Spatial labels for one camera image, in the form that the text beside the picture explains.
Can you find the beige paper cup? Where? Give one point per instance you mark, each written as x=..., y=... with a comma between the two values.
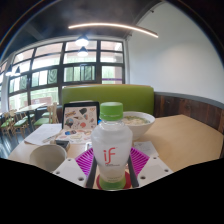
x=46, y=156

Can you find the clear green-capped drink bottle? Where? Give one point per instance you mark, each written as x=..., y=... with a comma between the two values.
x=111, y=146

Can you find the green upholstered bench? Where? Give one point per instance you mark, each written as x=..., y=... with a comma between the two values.
x=133, y=96

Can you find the sticker-covered black tablet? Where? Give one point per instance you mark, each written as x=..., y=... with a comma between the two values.
x=80, y=116

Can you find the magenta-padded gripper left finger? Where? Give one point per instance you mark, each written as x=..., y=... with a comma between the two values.
x=68, y=171

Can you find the white ceramic bowl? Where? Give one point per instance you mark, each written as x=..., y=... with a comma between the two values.
x=141, y=125

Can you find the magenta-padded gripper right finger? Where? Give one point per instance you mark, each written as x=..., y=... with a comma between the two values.
x=155, y=170

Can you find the white paper sheet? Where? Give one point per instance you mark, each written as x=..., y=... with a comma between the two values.
x=41, y=133

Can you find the curved linear ceiling light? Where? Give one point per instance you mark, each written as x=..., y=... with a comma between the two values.
x=113, y=25

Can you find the wooden dining table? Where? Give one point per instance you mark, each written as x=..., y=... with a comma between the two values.
x=31, y=107

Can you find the wooden chairs with green seats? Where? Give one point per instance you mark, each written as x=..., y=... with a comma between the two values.
x=20, y=122

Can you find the dark pendant ceiling lamps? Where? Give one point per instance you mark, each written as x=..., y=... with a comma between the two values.
x=82, y=41

